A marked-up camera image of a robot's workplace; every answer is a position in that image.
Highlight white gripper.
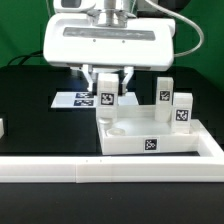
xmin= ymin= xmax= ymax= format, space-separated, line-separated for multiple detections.
xmin=43 ymin=0 xmax=175 ymax=95

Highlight white square tabletop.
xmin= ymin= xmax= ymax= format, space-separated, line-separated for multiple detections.
xmin=96 ymin=105 xmax=199 ymax=155

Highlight white marker plate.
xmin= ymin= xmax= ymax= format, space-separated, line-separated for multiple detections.
xmin=51 ymin=92 xmax=138 ymax=109

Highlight white block left edge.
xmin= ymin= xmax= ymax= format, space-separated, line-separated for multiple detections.
xmin=0 ymin=118 xmax=4 ymax=139

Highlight white L-shaped fence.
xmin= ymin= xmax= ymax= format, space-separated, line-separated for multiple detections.
xmin=0 ymin=130 xmax=224 ymax=183

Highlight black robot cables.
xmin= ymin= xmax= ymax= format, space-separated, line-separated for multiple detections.
xmin=6 ymin=49 xmax=46 ymax=67

